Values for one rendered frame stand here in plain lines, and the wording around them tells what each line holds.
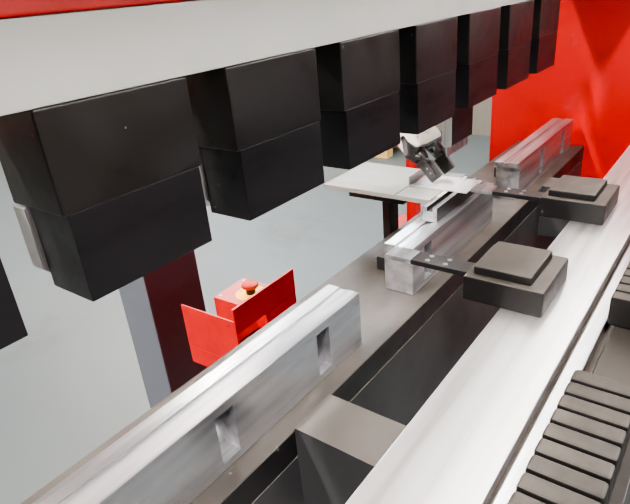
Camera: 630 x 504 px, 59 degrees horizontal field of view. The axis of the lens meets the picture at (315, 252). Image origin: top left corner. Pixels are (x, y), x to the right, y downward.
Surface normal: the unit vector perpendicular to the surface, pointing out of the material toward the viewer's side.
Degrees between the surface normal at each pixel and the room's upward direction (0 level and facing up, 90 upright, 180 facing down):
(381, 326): 0
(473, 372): 0
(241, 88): 90
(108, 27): 90
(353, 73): 90
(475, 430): 0
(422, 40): 90
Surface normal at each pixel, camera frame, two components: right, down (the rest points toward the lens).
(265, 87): 0.80, 0.19
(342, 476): -0.60, 0.39
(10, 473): -0.08, -0.90
